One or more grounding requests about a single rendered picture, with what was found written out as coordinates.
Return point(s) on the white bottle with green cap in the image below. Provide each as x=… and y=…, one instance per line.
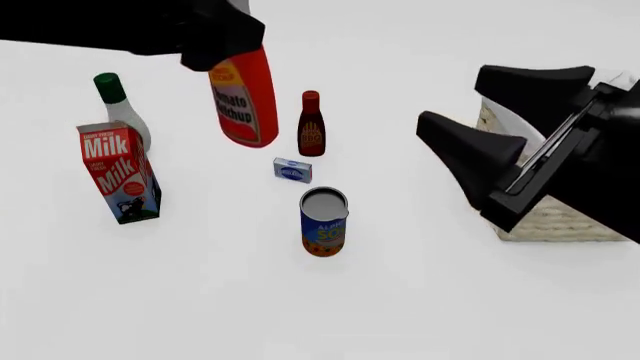
x=125, y=108

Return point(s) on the red tomato ketchup bottle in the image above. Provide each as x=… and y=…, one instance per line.
x=250, y=112

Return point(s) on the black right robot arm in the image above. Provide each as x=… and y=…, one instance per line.
x=610, y=180

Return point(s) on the woven basket with white lining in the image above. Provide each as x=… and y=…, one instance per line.
x=560, y=221

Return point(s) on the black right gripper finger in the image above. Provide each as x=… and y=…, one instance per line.
x=535, y=93
x=470, y=157

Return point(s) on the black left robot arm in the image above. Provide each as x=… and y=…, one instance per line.
x=90, y=22

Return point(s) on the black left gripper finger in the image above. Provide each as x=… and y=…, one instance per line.
x=225, y=41

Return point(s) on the small blue and white box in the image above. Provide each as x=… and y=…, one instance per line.
x=293, y=170

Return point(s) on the dark bbq sauce bottle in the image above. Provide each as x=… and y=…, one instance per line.
x=312, y=131

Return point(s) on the blue and orange soup can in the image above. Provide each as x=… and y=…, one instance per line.
x=324, y=225

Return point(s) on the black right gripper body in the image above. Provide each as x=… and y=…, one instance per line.
x=555, y=157

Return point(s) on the red milk carton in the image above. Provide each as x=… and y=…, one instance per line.
x=115, y=168

